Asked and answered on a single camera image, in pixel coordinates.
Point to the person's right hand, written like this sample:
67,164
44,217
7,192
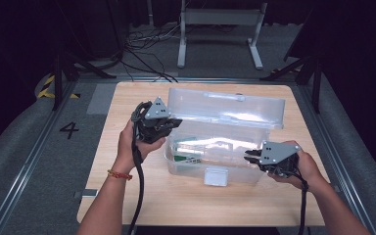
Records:
308,169

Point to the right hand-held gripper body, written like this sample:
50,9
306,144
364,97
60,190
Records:
277,153

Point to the person's left hand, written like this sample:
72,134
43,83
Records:
127,150

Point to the yellow black hazard tape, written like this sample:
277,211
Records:
47,88

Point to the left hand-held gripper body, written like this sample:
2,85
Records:
156,111

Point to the clear plastic storage box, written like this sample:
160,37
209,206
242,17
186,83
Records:
225,130

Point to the green and white carton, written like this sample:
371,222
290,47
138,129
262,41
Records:
187,150

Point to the white metal table frame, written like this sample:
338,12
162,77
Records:
222,16

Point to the aluminium floor rail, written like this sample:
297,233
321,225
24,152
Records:
29,163
336,143

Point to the black metal stand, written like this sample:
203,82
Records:
306,70
68,68

